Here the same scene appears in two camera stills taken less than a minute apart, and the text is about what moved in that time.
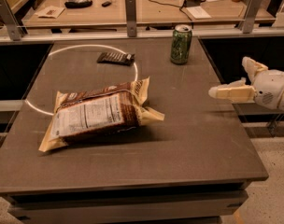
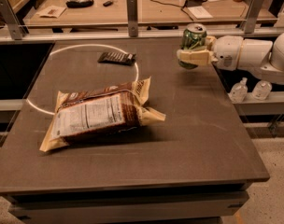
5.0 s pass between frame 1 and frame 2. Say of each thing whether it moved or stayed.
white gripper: moved
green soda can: moved
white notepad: stayed
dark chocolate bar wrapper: stayed
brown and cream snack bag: stayed
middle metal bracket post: stayed
